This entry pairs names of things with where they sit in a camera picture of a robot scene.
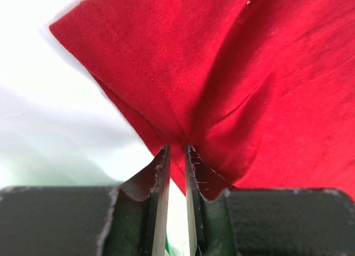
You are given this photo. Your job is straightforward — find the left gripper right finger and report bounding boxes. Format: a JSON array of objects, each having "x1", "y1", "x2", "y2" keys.
[{"x1": 185, "y1": 145, "x2": 354, "y2": 255}]

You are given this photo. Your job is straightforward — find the dark red t-shirt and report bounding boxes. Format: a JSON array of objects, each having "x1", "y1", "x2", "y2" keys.
[{"x1": 49, "y1": 0, "x2": 354, "y2": 196}]

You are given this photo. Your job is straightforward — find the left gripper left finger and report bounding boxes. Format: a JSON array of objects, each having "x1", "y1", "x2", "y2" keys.
[{"x1": 1, "y1": 145, "x2": 171, "y2": 255}]

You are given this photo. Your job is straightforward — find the green plastic tray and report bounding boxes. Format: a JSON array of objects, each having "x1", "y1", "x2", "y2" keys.
[{"x1": 165, "y1": 237, "x2": 178, "y2": 256}]

